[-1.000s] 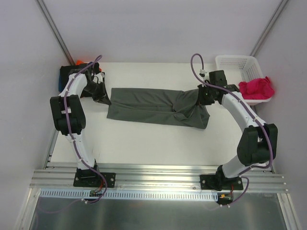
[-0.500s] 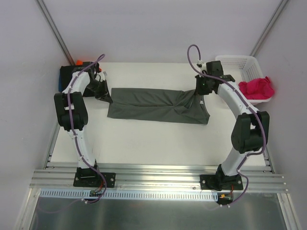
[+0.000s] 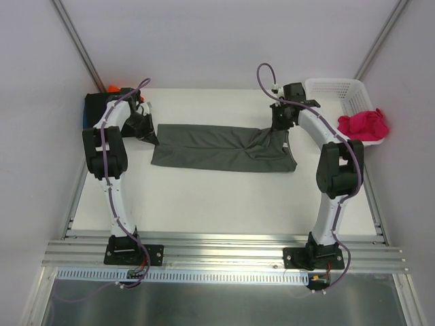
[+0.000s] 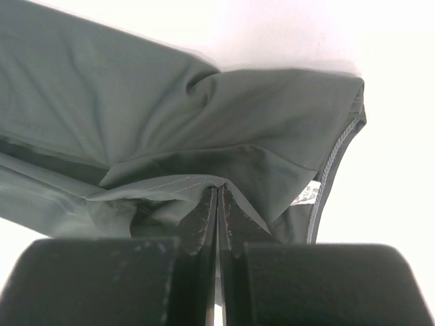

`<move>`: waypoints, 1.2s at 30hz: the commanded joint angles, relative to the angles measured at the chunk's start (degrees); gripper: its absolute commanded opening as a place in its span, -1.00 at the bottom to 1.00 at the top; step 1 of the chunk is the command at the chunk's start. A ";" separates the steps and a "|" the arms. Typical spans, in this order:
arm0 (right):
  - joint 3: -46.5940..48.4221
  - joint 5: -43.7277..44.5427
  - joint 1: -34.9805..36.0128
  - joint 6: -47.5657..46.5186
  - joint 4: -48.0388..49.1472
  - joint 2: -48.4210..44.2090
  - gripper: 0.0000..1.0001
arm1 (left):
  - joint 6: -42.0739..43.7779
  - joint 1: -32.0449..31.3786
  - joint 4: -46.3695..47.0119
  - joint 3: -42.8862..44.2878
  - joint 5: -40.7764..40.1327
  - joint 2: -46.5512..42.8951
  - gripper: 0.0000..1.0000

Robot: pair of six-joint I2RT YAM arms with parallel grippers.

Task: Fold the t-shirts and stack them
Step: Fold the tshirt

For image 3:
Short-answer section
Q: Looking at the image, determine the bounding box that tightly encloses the grey t shirt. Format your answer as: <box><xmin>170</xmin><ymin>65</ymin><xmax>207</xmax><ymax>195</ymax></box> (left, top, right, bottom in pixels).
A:
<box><xmin>151</xmin><ymin>124</ymin><xmax>297</xmax><ymax>173</ymax></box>

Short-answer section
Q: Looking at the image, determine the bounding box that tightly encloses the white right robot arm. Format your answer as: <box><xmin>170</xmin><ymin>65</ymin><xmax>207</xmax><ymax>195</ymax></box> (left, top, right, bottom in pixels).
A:
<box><xmin>271</xmin><ymin>83</ymin><xmax>364</xmax><ymax>271</ymax></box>

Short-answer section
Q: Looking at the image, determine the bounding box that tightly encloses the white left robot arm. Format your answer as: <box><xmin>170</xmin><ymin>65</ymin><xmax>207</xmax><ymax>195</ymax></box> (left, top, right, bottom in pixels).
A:
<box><xmin>82</xmin><ymin>88</ymin><xmax>159</xmax><ymax>264</ymax></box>

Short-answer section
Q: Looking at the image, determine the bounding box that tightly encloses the folded orange t shirt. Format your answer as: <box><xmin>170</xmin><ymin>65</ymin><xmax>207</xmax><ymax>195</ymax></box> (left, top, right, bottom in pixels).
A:
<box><xmin>107</xmin><ymin>84</ymin><xmax>146</xmax><ymax>102</ymax></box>

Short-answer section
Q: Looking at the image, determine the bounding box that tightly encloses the folded black t shirt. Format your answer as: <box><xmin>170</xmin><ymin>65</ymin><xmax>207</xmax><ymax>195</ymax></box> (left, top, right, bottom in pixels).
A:
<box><xmin>84</xmin><ymin>88</ymin><xmax>143</xmax><ymax>138</ymax></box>

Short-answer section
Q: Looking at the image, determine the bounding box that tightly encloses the folded blue t shirt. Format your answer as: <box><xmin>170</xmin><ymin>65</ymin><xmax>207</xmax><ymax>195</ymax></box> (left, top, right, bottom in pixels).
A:
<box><xmin>82</xmin><ymin>105</ymin><xmax>88</xmax><ymax>129</ymax></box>

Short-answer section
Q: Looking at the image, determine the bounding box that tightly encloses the white plastic basket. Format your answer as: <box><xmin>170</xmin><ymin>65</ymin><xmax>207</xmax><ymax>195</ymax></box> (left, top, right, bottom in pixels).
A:
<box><xmin>304</xmin><ymin>78</ymin><xmax>384</xmax><ymax>146</ymax></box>

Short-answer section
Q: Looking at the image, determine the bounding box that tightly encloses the pink t shirt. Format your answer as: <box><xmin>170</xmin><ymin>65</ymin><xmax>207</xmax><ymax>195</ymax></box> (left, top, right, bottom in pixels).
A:
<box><xmin>338</xmin><ymin>109</ymin><xmax>389</xmax><ymax>142</ymax></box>

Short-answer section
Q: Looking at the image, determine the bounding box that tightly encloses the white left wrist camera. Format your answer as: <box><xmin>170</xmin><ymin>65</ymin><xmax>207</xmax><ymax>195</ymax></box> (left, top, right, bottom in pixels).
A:
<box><xmin>142</xmin><ymin>102</ymin><xmax>152</xmax><ymax>115</ymax></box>

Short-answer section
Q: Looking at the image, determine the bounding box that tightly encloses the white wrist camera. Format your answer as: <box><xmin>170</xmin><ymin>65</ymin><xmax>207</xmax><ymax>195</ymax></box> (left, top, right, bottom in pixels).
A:
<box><xmin>271</xmin><ymin>84</ymin><xmax>283</xmax><ymax>98</ymax></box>
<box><xmin>142</xmin><ymin>102</ymin><xmax>152</xmax><ymax>115</ymax></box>

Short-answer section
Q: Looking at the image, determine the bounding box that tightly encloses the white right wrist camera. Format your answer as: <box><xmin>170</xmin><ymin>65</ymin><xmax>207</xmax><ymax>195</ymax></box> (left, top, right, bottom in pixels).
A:
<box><xmin>271</xmin><ymin>84</ymin><xmax>283</xmax><ymax>98</ymax></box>

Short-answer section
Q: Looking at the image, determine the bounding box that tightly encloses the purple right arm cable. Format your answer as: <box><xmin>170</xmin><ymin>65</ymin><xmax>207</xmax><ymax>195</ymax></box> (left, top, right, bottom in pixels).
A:
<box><xmin>256</xmin><ymin>62</ymin><xmax>364</xmax><ymax>295</ymax></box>

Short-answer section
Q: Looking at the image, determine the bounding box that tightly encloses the aluminium left frame post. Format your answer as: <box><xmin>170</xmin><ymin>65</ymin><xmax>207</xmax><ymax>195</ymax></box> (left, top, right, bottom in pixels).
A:
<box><xmin>50</xmin><ymin>0</ymin><xmax>107</xmax><ymax>92</ymax></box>

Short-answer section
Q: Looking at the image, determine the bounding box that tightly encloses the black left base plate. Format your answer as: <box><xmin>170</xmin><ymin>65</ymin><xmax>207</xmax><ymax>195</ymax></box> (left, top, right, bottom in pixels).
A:
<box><xmin>103</xmin><ymin>236</ymin><xmax>164</xmax><ymax>266</ymax></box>

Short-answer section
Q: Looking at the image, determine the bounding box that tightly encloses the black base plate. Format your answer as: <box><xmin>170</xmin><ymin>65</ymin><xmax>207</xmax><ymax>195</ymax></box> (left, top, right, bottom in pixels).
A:
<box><xmin>283</xmin><ymin>245</ymin><xmax>345</xmax><ymax>271</ymax></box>
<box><xmin>103</xmin><ymin>236</ymin><xmax>164</xmax><ymax>266</ymax></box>

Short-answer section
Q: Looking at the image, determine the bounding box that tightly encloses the white slotted cable duct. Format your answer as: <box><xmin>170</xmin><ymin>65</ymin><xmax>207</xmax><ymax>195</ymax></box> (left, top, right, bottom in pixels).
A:
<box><xmin>56</xmin><ymin>268</ymin><xmax>309</xmax><ymax>286</ymax></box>

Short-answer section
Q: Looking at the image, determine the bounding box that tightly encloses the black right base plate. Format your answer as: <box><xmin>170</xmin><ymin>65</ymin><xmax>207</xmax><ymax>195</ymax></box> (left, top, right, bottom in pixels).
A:
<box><xmin>283</xmin><ymin>245</ymin><xmax>345</xmax><ymax>271</ymax></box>

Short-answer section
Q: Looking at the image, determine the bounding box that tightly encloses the aluminium mounting rail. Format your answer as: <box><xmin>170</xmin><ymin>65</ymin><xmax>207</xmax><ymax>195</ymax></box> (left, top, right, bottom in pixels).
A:
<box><xmin>42</xmin><ymin>230</ymin><xmax>411</xmax><ymax>274</ymax></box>

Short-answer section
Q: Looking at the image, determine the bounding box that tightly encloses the aluminium corner frame post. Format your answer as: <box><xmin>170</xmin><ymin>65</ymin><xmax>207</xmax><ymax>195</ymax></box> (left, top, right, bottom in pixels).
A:
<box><xmin>353</xmin><ymin>0</ymin><xmax>411</xmax><ymax>81</ymax></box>

